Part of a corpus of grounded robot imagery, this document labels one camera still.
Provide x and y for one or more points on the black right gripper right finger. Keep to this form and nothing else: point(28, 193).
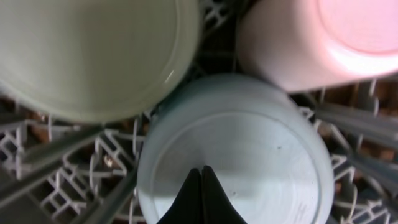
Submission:
point(217, 209)

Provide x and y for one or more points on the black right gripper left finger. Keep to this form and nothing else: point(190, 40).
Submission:
point(187, 206)

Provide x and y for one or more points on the light blue white bowl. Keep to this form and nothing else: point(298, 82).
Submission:
point(269, 160)

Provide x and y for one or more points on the mint green bowl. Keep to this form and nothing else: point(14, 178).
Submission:
point(96, 61)

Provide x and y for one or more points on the pink cup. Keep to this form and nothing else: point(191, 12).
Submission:
point(300, 45)

